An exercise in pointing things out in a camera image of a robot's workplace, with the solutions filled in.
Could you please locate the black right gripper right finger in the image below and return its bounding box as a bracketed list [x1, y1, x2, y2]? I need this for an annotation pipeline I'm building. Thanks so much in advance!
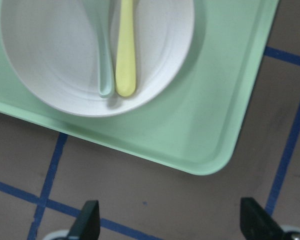
[239, 197, 300, 240]

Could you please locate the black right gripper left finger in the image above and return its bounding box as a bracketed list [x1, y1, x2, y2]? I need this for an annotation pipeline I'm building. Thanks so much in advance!
[67, 200, 101, 240]

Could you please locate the white round plate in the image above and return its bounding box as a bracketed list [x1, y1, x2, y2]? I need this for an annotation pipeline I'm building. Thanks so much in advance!
[0, 0, 195, 117]

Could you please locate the yellow plastic fork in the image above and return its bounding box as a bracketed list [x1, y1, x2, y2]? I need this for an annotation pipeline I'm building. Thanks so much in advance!
[115, 0, 137, 97]

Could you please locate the light green rectangular tray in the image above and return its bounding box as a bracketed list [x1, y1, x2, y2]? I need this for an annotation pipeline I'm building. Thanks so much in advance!
[0, 0, 278, 176]

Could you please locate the light green plastic spoon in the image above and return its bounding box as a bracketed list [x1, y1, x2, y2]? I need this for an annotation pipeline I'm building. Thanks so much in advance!
[82, 0, 115, 98]

